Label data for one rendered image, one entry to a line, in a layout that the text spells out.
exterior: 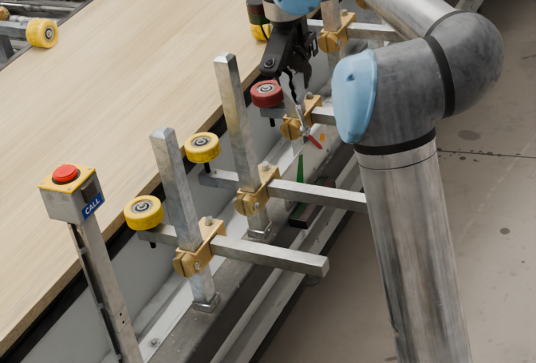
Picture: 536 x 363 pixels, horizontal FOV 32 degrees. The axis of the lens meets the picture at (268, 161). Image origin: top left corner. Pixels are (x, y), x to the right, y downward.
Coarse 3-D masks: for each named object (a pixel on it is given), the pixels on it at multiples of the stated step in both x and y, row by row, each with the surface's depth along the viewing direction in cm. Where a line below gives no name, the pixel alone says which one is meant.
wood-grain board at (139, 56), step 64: (128, 0) 289; (192, 0) 282; (64, 64) 259; (128, 64) 253; (192, 64) 247; (256, 64) 241; (0, 128) 235; (64, 128) 230; (128, 128) 225; (192, 128) 220; (0, 192) 210; (128, 192) 202; (0, 256) 191; (64, 256) 187; (0, 320) 174
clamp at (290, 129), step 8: (320, 96) 229; (312, 104) 226; (320, 104) 229; (304, 112) 224; (288, 120) 222; (296, 120) 222; (280, 128) 224; (288, 128) 222; (296, 128) 221; (288, 136) 223; (296, 136) 222; (304, 136) 224
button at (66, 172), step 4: (68, 164) 152; (60, 168) 152; (64, 168) 151; (68, 168) 151; (72, 168) 151; (76, 168) 151; (56, 172) 151; (60, 172) 151; (64, 172) 150; (68, 172) 150; (72, 172) 150; (76, 172) 151; (56, 176) 150; (60, 176) 150; (64, 176) 149; (68, 176) 150; (72, 176) 150; (56, 180) 150; (60, 180) 150; (64, 180) 150; (68, 180) 150
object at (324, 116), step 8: (280, 104) 231; (264, 112) 232; (272, 112) 231; (280, 112) 230; (312, 112) 225; (320, 112) 224; (328, 112) 224; (312, 120) 226; (320, 120) 225; (328, 120) 224
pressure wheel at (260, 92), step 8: (256, 88) 230; (264, 88) 229; (272, 88) 229; (280, 88) 228; (256, 96) 227; (264, 96) 226; (272, 96) 226; (280, 96) 228; (256, 104) 228; (264, 104) 227; (272, 104) 227; (272, 120) 234
